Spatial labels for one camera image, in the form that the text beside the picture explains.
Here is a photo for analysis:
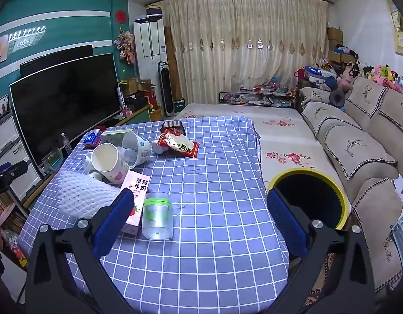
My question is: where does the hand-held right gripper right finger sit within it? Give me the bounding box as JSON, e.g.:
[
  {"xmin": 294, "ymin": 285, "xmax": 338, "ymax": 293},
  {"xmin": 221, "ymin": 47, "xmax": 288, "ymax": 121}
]
[{"xmin": 266, "ymin": 188, "xmax": 377, "ymax": 314}]

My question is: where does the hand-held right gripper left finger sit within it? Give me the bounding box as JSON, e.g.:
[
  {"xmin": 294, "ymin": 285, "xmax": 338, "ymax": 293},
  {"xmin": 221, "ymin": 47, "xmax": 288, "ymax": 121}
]
[{"xmin": 25, "ymin": 188, "xmax": 137, "ymax": 314}]

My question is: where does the pink milk carton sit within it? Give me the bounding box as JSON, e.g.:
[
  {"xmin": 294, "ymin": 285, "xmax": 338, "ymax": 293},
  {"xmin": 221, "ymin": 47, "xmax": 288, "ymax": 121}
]
[{"xmin": 119, "ymin": 169, "xmax": 151, "ymax": 236}]

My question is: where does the clear jar with green band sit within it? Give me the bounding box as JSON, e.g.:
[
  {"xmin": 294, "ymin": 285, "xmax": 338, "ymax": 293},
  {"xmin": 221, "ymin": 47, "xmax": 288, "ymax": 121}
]
[{"xmin": 142, "ymin": 191, "xmax": 174, "ymax": 241}]

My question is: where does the white paper towel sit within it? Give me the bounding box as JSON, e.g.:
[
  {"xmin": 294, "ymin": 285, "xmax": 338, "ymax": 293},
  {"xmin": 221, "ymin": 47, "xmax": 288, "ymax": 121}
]
[{"xmin": 57, "ymin": 152, "xmax": 124, "ymax": 220}]

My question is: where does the black bin with yellow rim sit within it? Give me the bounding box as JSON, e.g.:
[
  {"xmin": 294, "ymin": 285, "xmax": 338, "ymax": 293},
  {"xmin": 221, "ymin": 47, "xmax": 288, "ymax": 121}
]
[{"xmin": 266, "ymin": 168, "xmax": 350, "ymax": 231}]

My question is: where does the white paper cup pink print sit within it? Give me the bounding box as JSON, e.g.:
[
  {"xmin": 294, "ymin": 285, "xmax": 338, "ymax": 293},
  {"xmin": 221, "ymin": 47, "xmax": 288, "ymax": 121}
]
[{"xmin": 91, "ymin": 143, "xmax": 130, "ymax": 185}]

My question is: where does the white plastic tub blue label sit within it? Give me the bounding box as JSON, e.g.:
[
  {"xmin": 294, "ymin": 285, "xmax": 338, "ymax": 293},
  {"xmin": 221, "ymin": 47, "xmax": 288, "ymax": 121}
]
[{"xmin": 121, "ymin": 132, "xmax": 152, "ymax": 166}]

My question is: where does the pale green cardboard box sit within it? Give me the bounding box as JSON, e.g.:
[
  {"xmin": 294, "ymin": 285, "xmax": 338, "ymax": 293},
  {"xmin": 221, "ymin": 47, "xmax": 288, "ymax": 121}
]
[{"xmin": 100, "ymin": 128, "xmax": 137, "ymax": 146}]

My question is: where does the red snack packet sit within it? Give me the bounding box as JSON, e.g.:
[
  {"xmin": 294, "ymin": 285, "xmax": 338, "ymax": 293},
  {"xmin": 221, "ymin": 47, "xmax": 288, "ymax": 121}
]
[{"xmin": 156, "ymin": 128, "xmax": 200, "ymax": 158}]

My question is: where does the white bottle with brown cap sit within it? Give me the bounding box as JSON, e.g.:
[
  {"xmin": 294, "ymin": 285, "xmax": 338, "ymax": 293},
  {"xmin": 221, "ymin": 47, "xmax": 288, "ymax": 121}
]
[{"xmin": 151, "ymin": 120, "xmax": 186, "ymax": 155}]

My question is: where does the white plastic drawer unit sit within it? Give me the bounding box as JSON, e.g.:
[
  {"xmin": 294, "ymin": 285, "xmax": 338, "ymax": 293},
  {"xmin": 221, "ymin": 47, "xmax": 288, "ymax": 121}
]
[{"xmin": 0, "ymin": 113, "xmax": 42, "ymax": 203}]

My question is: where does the pile of books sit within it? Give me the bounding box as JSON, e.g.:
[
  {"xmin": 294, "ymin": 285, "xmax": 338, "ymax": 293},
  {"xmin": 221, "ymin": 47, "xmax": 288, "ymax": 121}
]
[{"xmin": 0, "ymin": 193, "xmax": 29, "ymax": 269}]

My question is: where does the clear water bottle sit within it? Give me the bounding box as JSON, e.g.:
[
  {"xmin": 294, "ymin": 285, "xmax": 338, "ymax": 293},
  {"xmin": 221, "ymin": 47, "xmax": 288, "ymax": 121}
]
[{"xmin": 60, "ymin": 133, "xmax": 73, "ymax": 156}]

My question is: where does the patterned floor rug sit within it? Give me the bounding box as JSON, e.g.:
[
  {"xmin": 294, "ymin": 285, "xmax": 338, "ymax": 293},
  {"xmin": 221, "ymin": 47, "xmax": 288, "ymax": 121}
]
[{"xmin": 306, "ymin": 252, "xmax": 336, "ymax": 308}]

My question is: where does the blue tissue pack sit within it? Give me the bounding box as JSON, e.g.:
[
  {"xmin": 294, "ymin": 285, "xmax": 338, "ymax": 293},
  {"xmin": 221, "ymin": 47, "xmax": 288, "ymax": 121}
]
[{"xmin": 83, "ymin": 130, "xmax": 101, "ymax": 148}]

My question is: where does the large black television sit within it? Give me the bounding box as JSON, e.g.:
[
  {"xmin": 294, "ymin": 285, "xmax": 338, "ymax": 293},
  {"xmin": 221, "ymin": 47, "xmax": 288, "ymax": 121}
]
[{"xmin": 9, "ymin": 53, "xmax": 121, "ymax": 166}]

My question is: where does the blue checked tablecloth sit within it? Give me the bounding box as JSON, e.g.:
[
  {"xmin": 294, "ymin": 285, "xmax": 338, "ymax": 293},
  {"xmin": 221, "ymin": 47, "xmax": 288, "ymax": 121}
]
[{"xmin": 17, "ymin": 115, "xmax": 292, "ymax": 314}]

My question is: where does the beige floral mat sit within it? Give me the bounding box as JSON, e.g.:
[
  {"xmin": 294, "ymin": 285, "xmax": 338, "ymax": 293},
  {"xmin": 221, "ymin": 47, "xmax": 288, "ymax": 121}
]
[{"xmin": 177, "ymin": 102, "xmax": 352, "ymax": 203}]

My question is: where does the beige sofa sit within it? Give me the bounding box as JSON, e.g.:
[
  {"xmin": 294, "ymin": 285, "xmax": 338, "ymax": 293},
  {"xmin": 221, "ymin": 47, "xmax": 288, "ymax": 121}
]
[{"xmin": 298, "ymin": 77, "xmax": 403, "ymax": 291}]

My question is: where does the clear plastic bag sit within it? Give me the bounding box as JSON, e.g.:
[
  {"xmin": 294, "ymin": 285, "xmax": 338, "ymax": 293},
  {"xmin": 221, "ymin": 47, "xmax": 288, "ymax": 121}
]
[{"xmin": 389, "ymin": 214, "xmax": 403, "ymax": 269}]

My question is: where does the black monitor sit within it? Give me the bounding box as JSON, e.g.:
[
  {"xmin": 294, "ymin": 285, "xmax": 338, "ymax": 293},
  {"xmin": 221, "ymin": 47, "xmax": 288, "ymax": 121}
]
[{"xmin": 19, "ymin": 45, "xmax": 94, "ymax": 79}]

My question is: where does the white paper sheet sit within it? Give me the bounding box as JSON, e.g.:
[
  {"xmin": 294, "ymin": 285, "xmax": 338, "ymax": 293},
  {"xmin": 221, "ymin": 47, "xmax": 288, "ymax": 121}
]
[{"xmin": 393, "ymin": 174, "xmax": 403, "ymax": 205}]

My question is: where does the glass low table with clutter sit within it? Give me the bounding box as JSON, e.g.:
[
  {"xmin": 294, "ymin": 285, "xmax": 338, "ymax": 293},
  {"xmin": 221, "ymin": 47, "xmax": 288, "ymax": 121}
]
[{"xmin": 219, "ymin": 87, "xmax": 295, "ymax": 108}]

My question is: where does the open cardboard box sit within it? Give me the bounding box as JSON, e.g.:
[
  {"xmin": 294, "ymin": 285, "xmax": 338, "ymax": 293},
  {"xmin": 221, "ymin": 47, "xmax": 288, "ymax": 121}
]
[{"xmin": 123, "ymin": 77, "xmax": 153, "ymax": 95}]

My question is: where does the dark round cushion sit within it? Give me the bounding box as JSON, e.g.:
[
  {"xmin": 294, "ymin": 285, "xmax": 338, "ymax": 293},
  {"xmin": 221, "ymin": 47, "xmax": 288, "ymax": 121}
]
[{"xmin": 329, "ymin": 90, "xmax": 346, "ymax": 107}]

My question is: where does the black tower fan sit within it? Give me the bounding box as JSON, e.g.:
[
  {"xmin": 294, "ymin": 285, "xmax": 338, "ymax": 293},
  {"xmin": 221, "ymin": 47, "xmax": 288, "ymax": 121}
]
[{"xmin": 158, "ymin": 61, "xmax": 174, "ymax": 117}]

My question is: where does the blue starred bag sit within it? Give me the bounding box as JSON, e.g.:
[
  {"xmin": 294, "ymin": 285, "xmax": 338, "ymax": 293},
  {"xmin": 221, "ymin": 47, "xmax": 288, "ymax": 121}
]
[{"xmin": 304, "ymin": 65, "xmax": 337, "ymax": 84}]

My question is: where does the artificial flower bunch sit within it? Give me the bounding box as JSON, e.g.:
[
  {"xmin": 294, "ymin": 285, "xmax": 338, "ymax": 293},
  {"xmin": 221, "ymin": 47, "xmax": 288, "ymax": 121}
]
[{"xmin": 114, "ymin": 28, "xmax": 137, "ymax": 66}]

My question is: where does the pile of plush toys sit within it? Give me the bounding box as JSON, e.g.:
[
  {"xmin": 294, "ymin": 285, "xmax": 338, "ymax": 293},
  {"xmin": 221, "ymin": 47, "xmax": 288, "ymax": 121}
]
[{"xmin": 335, "ymin": 60, "xmax": 403, "ymax": 97}]

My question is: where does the beige patterned curtain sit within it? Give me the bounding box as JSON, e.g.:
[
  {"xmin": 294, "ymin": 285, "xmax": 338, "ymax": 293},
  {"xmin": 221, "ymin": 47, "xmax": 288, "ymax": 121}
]
[{"xmin": 160, "ymin": 0, "xmax": 329, "ymax": 105}]

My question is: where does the black box on air conditioner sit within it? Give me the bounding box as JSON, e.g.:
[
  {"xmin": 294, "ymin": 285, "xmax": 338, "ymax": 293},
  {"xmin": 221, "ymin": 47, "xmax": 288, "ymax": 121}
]
[{"xmin": 146, "ymin": 3, "xmax": 163, "ymax": 18}]

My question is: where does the framed wall picture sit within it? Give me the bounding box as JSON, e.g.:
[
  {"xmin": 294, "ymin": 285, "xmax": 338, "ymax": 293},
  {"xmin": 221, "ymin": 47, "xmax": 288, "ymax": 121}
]
[{"xmin": 386, "ymin": 0, "xmax": 403, "ymax": 56}]

